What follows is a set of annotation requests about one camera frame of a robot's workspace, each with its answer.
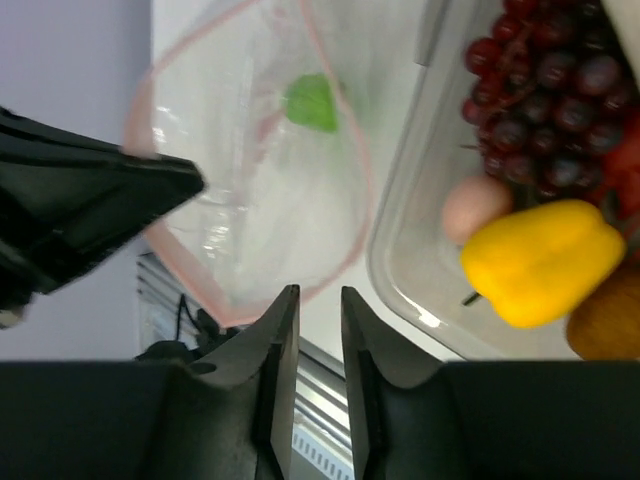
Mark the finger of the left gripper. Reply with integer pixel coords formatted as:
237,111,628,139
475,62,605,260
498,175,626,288
1,109,205,328

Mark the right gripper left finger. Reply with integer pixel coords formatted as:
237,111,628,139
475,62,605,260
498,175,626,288
1,285,300,479

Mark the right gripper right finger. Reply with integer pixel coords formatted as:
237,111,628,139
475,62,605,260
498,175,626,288
341,287,639,479

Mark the yellow bell pepper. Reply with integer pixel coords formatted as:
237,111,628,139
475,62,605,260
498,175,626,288
460,200,627,328

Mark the clear pink zip top bag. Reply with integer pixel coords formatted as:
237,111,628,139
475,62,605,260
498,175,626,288
124,1,373,327

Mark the dark red grape bunch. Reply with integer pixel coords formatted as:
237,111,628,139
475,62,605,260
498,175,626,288
461,1,639,202

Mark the clear plastic food container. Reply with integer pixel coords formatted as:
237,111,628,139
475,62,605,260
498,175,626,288
369,1,579,359

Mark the pink egg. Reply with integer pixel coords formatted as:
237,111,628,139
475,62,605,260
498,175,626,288
442,175,514,245

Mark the red crayfish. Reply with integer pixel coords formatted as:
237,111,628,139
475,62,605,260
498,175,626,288
604,110,639,219

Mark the slotted white cable duct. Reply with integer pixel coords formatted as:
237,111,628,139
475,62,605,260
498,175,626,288
290,429,354,480

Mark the aluminium mounting rail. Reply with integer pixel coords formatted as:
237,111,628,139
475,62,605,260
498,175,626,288
136,253,351,449

